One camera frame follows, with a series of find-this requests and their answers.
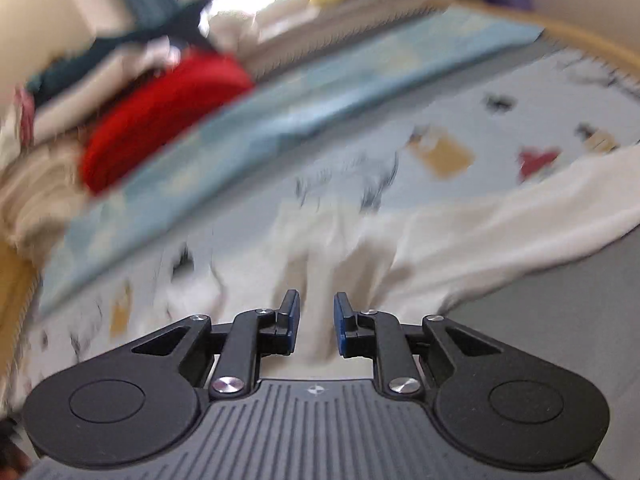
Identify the grey bed mat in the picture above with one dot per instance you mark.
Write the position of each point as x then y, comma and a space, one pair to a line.
565, 340

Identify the beige folded cloth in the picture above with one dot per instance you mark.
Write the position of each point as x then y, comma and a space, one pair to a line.
35, 200

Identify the white garment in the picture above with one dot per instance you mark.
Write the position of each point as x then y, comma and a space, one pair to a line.
475, 245

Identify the wooden bed frame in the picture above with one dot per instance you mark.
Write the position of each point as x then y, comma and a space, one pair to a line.
575, 35

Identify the red cloth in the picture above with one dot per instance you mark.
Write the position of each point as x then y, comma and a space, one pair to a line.
165, 120

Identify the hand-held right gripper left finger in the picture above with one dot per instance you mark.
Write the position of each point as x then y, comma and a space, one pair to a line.
291, 320

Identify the dark teal cloth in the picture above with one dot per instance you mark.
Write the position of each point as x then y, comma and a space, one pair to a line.
130, 35

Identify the light blue quilt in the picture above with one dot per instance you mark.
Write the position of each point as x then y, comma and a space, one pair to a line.
300, 110

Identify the printed pale blue bed sheet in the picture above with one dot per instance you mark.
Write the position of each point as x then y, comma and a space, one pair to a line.
500, 125

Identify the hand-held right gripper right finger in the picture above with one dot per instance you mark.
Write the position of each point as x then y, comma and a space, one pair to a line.
340, 325

